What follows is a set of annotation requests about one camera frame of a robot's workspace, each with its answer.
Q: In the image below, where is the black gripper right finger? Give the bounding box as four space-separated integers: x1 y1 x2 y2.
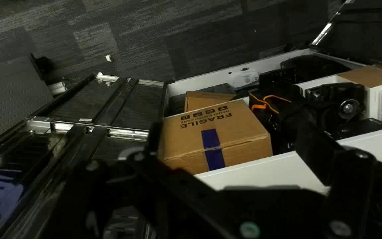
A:
325 147 382 239

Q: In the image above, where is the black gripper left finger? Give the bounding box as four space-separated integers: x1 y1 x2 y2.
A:
44 151 250 239

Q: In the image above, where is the white storage bin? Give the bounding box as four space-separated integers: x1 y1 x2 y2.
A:
164 46 382 196

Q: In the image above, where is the brown cardboard lid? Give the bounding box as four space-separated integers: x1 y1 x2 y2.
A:
339 65 382 89

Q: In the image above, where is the cardboard box with fragile print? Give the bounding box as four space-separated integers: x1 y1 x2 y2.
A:
157 99 275 175

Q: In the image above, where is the plain small cardboard box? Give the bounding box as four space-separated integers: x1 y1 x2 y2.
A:
183 90 236 113

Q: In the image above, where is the silver metal rod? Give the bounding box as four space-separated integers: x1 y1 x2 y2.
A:
309 0 355 47

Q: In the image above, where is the black camera device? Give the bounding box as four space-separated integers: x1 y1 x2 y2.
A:
303 81 378 138

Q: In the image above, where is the black metal frame rack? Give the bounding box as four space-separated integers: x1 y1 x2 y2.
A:
0 71 166 239

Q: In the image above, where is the orange cable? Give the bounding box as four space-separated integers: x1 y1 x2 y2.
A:
248 91 290 117

